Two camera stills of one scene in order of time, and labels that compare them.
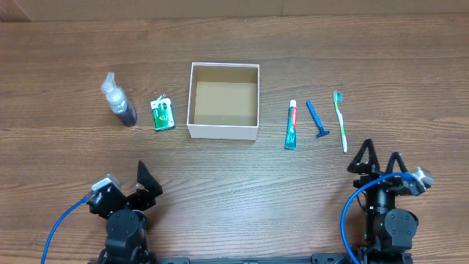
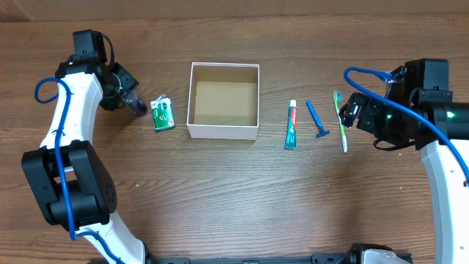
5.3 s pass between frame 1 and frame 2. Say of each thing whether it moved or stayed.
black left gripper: moved
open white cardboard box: stayed
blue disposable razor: stayed
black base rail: stayed
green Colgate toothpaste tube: stayed
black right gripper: moved
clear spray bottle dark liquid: moved
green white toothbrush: stayed
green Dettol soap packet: stayed
